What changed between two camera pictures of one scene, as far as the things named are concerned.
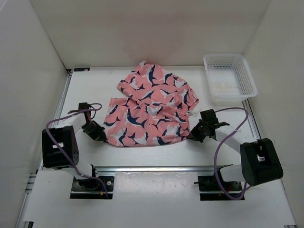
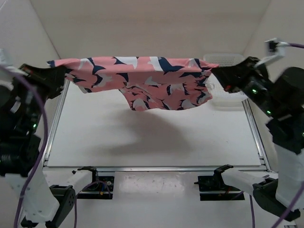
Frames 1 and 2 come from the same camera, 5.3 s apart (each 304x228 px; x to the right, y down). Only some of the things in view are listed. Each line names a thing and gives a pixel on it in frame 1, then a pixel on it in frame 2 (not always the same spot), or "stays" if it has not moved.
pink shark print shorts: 156,110 -> 148,83
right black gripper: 194,134 -> 232,76
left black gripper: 97,136 -> 52,79
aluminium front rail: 154,169 stays
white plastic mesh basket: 230,79 stays
